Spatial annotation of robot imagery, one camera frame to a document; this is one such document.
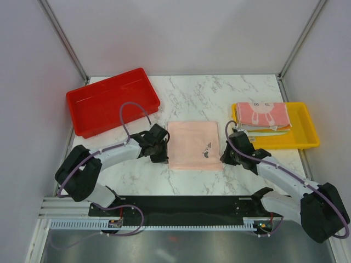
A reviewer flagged plain peach towel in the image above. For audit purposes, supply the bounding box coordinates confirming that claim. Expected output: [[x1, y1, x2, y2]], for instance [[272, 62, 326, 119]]
[[168, 121, 223, 171]]

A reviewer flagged pink striped towel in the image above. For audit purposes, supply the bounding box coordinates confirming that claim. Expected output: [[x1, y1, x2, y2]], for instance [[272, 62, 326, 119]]
[[236, 102, 290, 128]]

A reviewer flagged grey towel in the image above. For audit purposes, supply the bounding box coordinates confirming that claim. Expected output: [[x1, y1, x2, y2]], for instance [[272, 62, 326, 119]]
[[239, 124, 259, 131]]

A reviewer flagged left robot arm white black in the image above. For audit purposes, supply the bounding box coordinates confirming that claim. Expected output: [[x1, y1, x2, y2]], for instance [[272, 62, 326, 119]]
[[54, 124, 170, 216]]

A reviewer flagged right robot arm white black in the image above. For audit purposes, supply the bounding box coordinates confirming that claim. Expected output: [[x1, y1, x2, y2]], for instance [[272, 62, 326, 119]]
[[220, 131, 350, 243]]

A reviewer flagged red plastic bin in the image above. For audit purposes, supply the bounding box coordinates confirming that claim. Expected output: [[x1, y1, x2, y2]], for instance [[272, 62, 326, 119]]
[[66, 68, 161, 139]]

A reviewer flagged yellow plastic bin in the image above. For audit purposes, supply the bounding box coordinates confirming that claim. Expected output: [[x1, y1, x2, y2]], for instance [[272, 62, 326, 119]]
[[231, 102, 320, 150]]

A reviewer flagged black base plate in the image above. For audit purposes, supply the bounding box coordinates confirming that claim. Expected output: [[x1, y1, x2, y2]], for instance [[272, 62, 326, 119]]
[[87, 194, 286, 227]]

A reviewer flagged white slotted cable duct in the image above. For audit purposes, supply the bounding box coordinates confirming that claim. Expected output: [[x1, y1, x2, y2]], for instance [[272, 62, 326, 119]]
[[50, 218, 267, 231]]

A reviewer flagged right aluminium frame post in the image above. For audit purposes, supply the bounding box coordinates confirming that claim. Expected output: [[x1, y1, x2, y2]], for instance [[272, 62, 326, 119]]
[[276, 0, 329, 82]]

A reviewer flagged aluminium frame post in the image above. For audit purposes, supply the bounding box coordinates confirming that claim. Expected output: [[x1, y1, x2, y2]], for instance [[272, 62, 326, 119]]
[[38, 0, 90, 84], [276, 0, 329, 82]]

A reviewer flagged left aluminium frame post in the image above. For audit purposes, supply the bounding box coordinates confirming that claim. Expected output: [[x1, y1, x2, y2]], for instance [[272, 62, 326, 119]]
[[38, 0, 90, 84]]

